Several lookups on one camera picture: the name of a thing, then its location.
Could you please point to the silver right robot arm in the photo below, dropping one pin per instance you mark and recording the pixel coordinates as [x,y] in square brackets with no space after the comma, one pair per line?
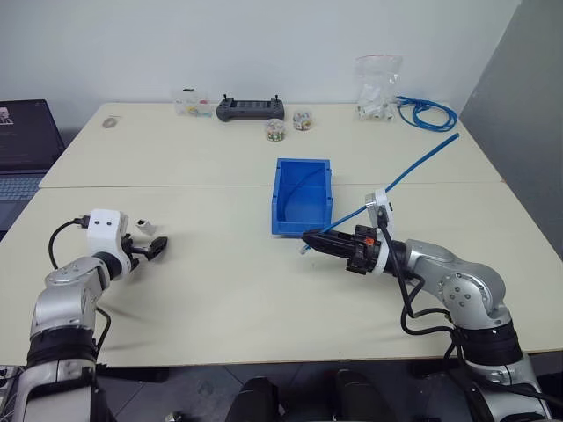
[462,285]

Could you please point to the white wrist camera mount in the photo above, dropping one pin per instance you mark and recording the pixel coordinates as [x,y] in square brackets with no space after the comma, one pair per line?
[382,206]
[103,230]

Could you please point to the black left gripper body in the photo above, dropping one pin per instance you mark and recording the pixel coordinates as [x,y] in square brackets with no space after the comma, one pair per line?
[130,252]

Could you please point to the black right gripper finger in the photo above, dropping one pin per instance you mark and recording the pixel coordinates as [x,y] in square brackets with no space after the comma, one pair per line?
[327,251]
[327,237]

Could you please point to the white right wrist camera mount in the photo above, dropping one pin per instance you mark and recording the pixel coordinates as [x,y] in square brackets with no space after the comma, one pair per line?
[382,206]

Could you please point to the dark rounded shape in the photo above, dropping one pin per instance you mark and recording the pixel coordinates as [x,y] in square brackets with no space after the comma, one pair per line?
[257,397]

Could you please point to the clear bag of white couplers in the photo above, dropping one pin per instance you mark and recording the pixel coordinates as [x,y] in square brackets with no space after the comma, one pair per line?
[376,88]

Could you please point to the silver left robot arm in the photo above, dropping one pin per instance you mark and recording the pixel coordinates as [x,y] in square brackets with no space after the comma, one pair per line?
[66,299]

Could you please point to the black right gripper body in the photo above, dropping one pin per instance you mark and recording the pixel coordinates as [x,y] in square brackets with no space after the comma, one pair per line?
[361,250]

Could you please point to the dark laptop computer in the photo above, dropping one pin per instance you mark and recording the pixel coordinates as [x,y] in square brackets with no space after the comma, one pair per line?
[24,140]

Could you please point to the grey handheld remote controller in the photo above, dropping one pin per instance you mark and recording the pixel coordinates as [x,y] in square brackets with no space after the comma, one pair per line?
[248,110]

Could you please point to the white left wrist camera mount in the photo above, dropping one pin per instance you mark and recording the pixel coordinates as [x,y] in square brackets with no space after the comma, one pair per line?
[103,230]

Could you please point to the clear plastic parts box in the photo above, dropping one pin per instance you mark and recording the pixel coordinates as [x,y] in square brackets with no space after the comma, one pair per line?
[190,104]

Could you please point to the blue plastic bin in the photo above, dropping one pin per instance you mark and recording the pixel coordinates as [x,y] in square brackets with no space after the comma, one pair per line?
[303,220]

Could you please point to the small jar of colourful bits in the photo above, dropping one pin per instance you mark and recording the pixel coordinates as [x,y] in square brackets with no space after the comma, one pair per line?
[303,120]
[274,130]

